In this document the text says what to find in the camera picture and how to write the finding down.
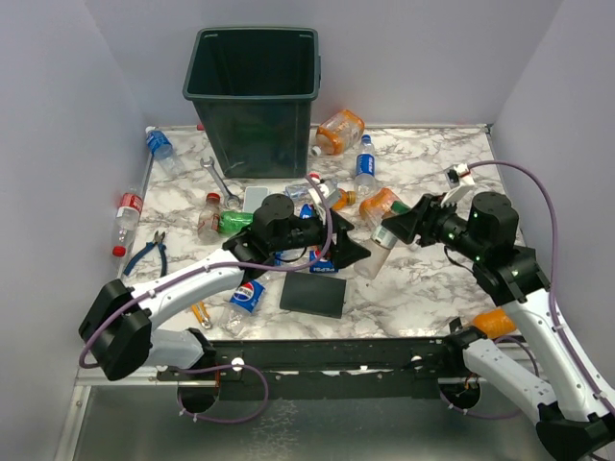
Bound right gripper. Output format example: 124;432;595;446
384;191;488;260

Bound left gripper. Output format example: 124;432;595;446
271;205;371;269

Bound pepsi bottle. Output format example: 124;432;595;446
219;280;265;336
308;250;338;274
299;204;314;219

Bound brown tea bottle green cap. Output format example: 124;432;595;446
354;200;408;279

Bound small orange juice bottle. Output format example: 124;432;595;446
332;189;357;211

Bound crushed orange tea bottle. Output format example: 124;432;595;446
359;187;400;230

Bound blue label water bottle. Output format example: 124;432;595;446
354;134;377;197

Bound clear crushed water bottle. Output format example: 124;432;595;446
284;182;311;201

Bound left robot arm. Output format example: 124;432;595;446
79;194;370;381

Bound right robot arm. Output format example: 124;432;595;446
381;192;614;460

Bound dark green bin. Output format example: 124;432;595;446
183;27;321;179

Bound black flat box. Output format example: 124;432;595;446
280;272;347;319

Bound white smartphone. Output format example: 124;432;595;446
242;186;269;213

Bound large orange jar bottle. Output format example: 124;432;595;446
315;109;365;156

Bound green crushed bottle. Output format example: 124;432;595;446
218;210;253;236

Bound steel wrench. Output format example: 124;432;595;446
200;157;241;209

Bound orange object by right base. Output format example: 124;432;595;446
472;307;517;339

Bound small red cap bottle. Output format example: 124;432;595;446
197;192;221;244

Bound yellow utility knife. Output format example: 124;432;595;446
191;302;212;329

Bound blue water bottle far left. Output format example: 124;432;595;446
145;126;185;177

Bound red cola bottle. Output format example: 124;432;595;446
111;188;143;258

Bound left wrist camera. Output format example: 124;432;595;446
308;175;341;213

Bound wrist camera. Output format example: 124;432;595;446
441;163;476;206
308;175;341;213

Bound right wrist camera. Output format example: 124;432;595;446
441;163;476;206

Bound black mounting rail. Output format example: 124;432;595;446
157;337;469;400

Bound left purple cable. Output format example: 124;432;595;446
79;175;335;425

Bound blue handled pliers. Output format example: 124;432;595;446
123;230;168;279

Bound aluminium frame rail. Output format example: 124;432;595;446
52;354;217;461

